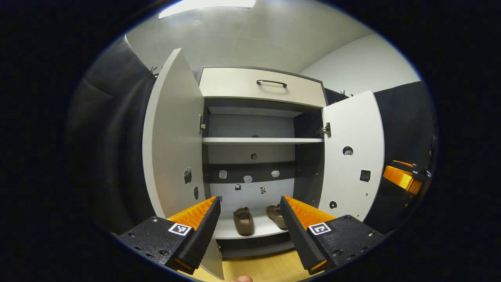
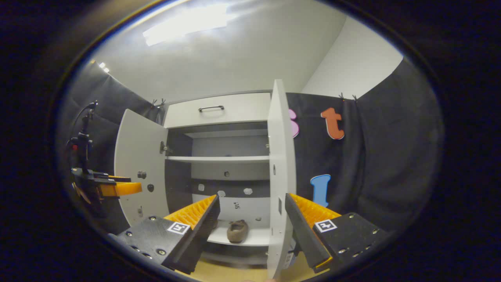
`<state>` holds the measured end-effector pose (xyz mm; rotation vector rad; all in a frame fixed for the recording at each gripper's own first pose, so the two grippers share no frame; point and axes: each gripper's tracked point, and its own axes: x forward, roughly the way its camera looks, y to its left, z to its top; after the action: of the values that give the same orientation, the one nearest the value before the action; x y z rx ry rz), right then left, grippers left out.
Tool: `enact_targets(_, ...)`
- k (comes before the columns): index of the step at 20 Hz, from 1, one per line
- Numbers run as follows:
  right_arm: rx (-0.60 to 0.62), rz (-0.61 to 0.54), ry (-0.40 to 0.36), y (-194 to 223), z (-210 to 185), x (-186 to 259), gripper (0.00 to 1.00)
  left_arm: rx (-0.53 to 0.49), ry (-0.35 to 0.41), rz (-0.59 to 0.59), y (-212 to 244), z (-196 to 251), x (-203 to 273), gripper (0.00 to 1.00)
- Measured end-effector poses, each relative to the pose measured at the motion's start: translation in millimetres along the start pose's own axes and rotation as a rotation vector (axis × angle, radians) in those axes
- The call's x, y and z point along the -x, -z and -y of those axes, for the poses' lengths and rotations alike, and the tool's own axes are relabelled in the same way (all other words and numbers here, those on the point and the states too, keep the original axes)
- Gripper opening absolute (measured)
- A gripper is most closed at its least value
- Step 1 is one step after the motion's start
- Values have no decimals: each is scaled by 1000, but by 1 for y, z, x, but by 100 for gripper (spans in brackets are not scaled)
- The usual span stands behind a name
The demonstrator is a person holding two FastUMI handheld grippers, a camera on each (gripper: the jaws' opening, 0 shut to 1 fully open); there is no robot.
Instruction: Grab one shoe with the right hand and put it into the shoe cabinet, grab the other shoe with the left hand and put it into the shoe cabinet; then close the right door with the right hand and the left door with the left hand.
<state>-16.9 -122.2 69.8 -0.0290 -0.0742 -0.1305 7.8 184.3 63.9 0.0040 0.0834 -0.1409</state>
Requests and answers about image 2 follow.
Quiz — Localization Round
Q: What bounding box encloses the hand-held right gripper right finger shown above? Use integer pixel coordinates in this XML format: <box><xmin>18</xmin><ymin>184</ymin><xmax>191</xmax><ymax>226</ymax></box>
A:
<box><xmin>285</xmin><ymin>193</ymin><xmax>389</xmax><ymax>275</ymax></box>

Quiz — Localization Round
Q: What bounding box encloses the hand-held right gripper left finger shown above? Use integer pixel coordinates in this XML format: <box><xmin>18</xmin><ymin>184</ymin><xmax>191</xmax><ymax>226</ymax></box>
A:
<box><xmin>108</xmin><ymin>195</ymin><xmax>222</xmax><ymax>276</ymax></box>

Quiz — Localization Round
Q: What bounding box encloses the white cabinet door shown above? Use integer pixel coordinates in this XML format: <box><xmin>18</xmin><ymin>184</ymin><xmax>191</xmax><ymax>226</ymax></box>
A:
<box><xmin>266</xmin><ymin>80</ymin><xmax>298</xmax><ymax>280</ymax></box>
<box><xmin>114</xmin><ymin>108</ymin><xmax>171</xmax><ymax>227</ymax></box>

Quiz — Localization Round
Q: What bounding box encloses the white shoe cabinet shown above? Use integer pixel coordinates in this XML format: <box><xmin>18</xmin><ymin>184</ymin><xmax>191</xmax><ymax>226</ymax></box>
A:
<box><xmin>162</xmin><ymin>91</ymin><xmax>274</xmax><ymax>267</ymax></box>

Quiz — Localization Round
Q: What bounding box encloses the white cabinet shelf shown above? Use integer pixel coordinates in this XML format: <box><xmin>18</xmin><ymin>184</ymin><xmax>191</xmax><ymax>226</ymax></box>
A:
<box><xmin>165</xmin><ymin>155</ymin><xmax>270</xmax><ymax>164</ymax></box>

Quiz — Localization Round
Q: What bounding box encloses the white cabinet drawer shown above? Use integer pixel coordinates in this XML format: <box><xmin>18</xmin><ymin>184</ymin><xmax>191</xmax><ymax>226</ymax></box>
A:
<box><xmin>164</xmin><ymin>93</ymin><xmax>272</xmax><ymax>129</ymax></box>

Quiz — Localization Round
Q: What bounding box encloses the dark printed box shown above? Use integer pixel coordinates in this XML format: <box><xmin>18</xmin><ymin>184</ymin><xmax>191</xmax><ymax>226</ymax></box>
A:
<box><xmin>283</xmin><ymin>239</ymin><xmax>300</xmax><ymax>271</ymax></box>

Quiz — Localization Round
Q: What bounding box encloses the ceiling light panel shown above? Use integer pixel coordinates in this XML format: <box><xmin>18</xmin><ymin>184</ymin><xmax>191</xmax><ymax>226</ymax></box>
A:
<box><xmin>142</xmin><ymin>3</ymin><xmax>231</xmax><ymax>47</ymax></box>

